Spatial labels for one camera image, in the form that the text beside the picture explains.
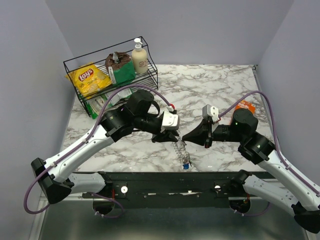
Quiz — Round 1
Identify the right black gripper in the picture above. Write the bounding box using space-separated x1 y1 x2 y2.
182 118 245 149

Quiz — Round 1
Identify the purple cable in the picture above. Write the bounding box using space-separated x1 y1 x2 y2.
23 84 176 219
217 90 320 217

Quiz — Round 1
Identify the black wire shelf rack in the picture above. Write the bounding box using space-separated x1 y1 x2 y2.
63 36 159 117

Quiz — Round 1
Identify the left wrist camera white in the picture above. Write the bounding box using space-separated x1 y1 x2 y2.
161 111 180 132

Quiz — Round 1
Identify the metal disc with key rings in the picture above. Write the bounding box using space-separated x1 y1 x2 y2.
172 140 191 165

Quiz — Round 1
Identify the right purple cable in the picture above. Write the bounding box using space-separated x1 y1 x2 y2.
217 90 320 217

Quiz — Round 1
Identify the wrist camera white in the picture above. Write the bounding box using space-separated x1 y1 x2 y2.
161 111 180 132
202 104 221 123

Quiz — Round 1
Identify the cream soap pump bottle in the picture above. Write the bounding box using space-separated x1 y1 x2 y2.
131 37 148 74

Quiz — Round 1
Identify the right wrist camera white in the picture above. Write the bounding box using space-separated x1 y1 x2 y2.
202 104 221 123

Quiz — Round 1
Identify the yellow chips bag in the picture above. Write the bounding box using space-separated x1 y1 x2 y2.
65 62 113 97

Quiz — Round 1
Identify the green white snack packet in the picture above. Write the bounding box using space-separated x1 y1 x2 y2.
107 88 132 107

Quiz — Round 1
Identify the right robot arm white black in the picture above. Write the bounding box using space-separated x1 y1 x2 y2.
182 105 320 234

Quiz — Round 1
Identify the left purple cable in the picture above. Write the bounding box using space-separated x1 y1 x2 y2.
23 84 176 219

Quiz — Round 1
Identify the blue key tag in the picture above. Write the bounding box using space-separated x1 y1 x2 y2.
182 163 190 170

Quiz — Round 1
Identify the orange razor box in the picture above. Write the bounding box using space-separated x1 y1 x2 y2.
234 100 256 114

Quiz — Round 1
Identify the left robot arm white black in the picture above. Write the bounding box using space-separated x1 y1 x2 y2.
31 89 180 204

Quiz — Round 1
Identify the green brown coffee bag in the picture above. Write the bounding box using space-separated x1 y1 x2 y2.
105 51 136 86

